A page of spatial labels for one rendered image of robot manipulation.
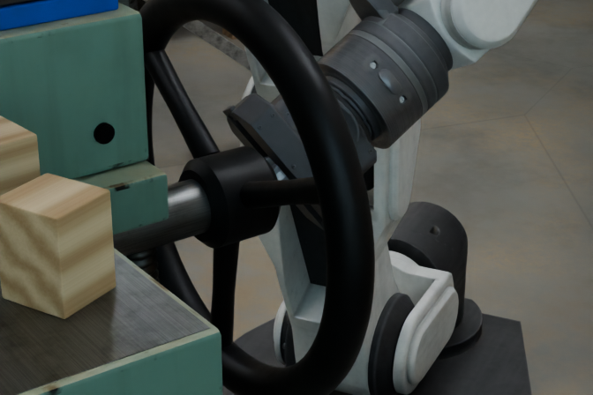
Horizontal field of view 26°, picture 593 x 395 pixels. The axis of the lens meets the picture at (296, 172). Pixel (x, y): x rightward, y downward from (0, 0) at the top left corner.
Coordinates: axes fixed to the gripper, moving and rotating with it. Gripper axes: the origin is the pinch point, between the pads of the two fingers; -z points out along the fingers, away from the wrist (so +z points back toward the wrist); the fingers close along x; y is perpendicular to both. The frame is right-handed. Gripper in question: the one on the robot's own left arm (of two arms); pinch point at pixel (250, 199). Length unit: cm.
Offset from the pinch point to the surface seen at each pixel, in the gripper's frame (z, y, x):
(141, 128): -7.0, 22.1, 10.5
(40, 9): -7.7, 25.8, 19.0
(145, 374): -17.9, 45.2, 4.5
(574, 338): 52, -108, -73
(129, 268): -14.9, 38.9, 7.1
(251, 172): -2.2, 15.0, 3.5
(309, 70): 1.8, 25.3, 6.9
